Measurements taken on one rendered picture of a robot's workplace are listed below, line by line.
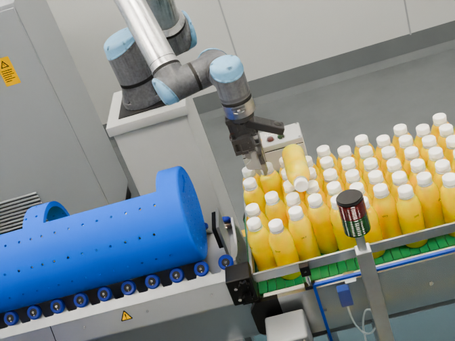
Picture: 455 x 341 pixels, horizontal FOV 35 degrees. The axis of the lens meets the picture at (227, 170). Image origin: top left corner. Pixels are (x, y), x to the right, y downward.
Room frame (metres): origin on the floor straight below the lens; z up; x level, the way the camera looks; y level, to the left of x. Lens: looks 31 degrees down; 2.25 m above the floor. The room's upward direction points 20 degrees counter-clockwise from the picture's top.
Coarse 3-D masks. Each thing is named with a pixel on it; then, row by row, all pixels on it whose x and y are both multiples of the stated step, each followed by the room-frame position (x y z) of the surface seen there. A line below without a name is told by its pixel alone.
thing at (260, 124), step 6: (252, 120) 1.87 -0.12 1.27; (258, 120) 1.87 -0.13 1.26; (264, 120) 1.88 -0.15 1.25; (270, 120) 1.88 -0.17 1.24; (246, 126) 1.86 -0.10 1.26; (252, 126) 1.86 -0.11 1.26; (258, 126) 1.86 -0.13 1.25; (264, 126) 1.85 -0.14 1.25; (270, 126) 1.85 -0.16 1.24; (276, 126) 1.85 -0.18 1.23; (282, 126) 1.86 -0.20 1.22; (270, 132) 1.85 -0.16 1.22; (276, 132) 1.85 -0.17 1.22; (282, 132) 1.85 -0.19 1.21
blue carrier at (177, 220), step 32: (160, 192) 1.74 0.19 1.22; (192, 192) 1.87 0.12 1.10; (32, 224) 1.81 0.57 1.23; (64, 224) 1.77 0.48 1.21; (96, 224) 1.73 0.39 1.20; (128, 224) 1.70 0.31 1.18; (160, 224) 1.68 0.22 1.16; (192, 224) 1.72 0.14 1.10; (0, 256) 1.77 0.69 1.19; (32, 256) 1.74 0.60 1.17; (64, 256) 1.71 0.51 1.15; (96, 256) 1.69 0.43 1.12; (128, 256) 1.68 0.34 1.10; (160, 256) 1.67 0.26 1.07; (192, 256) 1.66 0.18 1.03; (0, 288) 1.73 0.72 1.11; (32, 288) 1.72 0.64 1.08; (64, 288) 1.72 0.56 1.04
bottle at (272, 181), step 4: (272, 172) 1.87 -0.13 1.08; (276, 172) 1.88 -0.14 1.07; (264, 176) 1.87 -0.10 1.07; (268, 176) 1.87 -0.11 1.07; (272, 176) 1.86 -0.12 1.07; (276, 176) 1.87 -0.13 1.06; (260, 180) 1.89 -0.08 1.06; (264, 180) 1.87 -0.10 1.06; (268, 180) 1.86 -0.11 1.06; (272, 180) 1.86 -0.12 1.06; (276, 180) 1.86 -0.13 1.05; (280, 180) 1.87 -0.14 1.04; (264, 184) 1.87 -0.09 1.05; (268, 184) 1.86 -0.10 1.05; (272, 184) 1.85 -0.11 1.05; (276, 184) 1.86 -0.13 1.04; (280, 184) 1.86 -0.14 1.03; (264, 188) 1.87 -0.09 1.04; (268, 188) 1.86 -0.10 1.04; (272, 188) 1.85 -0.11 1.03; (276, 188) 1.85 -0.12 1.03; (280, 188) 1.86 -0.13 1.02; (280, 192) 1.86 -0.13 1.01; (280, 196) 1.85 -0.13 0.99
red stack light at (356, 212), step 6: (360, 204) 1.34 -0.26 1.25; (342, 210) 1.35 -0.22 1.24; (348, 210) 1.34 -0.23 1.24; (354, 210) 1.34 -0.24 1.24; (360, 210) 1.34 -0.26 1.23; (366, 210) 1.36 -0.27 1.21; (342, 216) 1.35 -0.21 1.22; (348, 216) 1.34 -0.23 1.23; (354, 216) 1.34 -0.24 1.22; (360, 216) 1.34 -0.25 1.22
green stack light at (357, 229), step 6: (366, 216) 1.35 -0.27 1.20; (342, 222) 1.36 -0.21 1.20; (348, 222) 1.34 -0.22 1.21; (354, 222) 1.34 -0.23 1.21; (360, 222) 1.34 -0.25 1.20; (366, 222) 1.34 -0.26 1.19; (348, 228) 1.35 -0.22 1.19; (354, 228) 1.34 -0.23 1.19; (360, 228) 1.34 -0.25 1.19; (366, 228) 1.34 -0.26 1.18; (348, 234) 1.35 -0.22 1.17; (354, 234) 1.34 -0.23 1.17; (360, 234) 1.34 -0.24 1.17
